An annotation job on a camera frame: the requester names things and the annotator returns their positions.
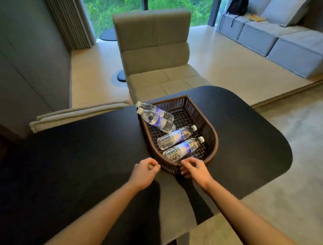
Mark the person's left hand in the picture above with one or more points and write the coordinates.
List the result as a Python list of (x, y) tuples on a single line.
[(143, 174)]

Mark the person's right hand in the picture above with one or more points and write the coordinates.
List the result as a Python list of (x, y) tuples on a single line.
[(198, 171)]

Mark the clear water bottle blue label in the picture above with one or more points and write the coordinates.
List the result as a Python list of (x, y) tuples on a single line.
[(174, 137), (162, 113), (156, 121), (182, 149)]

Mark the brown woven basket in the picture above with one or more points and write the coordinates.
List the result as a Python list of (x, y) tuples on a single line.
[(212, 141)]

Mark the person's right forearm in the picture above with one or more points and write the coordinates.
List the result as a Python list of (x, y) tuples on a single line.
[(239, 217)]

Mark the person's left forearm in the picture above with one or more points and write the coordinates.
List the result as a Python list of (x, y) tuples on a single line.
[(101, 219)]

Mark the black table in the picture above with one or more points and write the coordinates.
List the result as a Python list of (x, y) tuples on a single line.
[(75, 164)]

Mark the black round floor base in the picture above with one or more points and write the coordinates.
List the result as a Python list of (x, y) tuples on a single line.
[(109, 34), (121, 75)]

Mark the beige upholstered chair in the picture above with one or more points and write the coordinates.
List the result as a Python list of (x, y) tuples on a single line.
[(151, 50)]

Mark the grey modular sofa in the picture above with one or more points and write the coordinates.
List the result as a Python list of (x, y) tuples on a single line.
[(277, 43)]

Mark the yellow book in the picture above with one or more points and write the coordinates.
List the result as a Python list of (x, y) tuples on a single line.
[(257, 18)]

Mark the grey pleated curtain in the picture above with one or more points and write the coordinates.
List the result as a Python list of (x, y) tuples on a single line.
[(73, 25)]

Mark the black backpack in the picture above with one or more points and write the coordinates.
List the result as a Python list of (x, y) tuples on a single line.
[(237, 7)]

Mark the grey sofa back cushion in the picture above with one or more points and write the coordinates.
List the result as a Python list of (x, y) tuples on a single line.
[(285, 11)]

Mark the dark window frame post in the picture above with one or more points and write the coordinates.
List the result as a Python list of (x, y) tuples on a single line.
[(214, 12)]

